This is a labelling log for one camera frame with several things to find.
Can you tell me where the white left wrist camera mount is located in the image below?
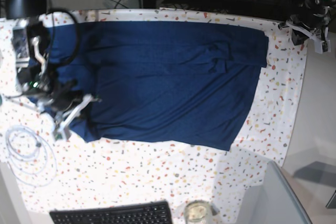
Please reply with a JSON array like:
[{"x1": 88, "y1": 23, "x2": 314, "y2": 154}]
[{"x1": 278, "y1": 20, "x2": 331, "y2": 54}]

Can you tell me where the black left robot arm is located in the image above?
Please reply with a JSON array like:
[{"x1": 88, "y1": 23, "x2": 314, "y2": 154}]
[{"x1": 285, "y1": 0, "x2": 335, "y2": 54}]

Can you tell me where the dark blue t-shirt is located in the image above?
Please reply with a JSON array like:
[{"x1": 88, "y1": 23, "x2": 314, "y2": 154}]
[{"x1": 27, "y1": 20, "x2": 270, "y2": 152}]

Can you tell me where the clear glass jar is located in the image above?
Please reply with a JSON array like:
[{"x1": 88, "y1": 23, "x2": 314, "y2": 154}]
[{"x1": 184, "y1": 200, "x2": 213, "y2": 224}]

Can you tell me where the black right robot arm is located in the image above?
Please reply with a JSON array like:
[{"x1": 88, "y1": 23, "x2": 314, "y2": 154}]
[{"x1": 5, "y1": 0, "x2": 83, "y2": 119}]

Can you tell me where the terrazzo patterned table cloth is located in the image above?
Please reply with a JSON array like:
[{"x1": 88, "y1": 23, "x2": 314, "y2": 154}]
[{"x1": 1, "y1": 9, "x2": 307, "y2": 223}]

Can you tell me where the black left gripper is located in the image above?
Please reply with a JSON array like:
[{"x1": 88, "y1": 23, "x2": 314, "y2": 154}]
[{"x1": 288, "y1": 6, "x2": 328, "y2": 46}]

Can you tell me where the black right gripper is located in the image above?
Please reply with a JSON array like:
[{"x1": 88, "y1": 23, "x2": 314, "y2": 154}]
[{"x1": 36, "y1": 79, "x2": 83, "y2": 114}]

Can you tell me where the coiled white cable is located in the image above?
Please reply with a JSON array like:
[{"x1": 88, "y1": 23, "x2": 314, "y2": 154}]
[{"x1": 5, "y1": 125, "x2": 57, "y2": 187}]

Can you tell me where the black computer keyboard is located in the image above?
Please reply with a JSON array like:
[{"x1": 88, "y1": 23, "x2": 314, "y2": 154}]
[{"x1": 49, "y1": 201, "x2": 173, "y2": 224}]

